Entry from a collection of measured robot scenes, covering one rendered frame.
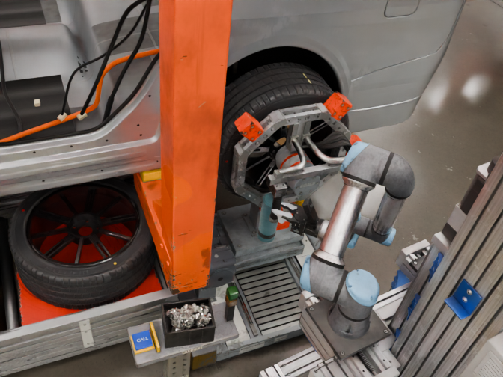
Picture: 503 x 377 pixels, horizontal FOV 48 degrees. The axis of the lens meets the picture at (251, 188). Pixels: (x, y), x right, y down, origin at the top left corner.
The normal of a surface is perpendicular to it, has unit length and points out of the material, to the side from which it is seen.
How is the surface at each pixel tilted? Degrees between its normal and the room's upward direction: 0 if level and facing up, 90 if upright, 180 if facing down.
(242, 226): 0
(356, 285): 8
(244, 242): 0
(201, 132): 90
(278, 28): 90
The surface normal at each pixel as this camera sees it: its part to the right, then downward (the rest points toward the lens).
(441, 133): 0.11, -0.70
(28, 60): 0.36, 0.15
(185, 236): 0.37, 0.69
